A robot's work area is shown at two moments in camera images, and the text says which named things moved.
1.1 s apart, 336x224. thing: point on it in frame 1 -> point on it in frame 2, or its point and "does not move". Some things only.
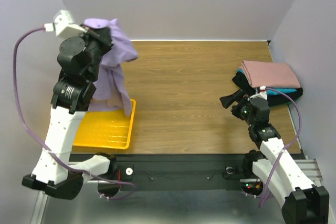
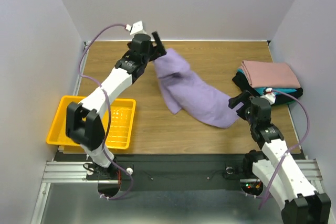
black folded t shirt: [274, 100] does not move
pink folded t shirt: [270, 74] does not move
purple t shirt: [111, 91] -> [181, 90]
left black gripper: [105, 36] -> [160, 51]
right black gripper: [238, 103] does not move
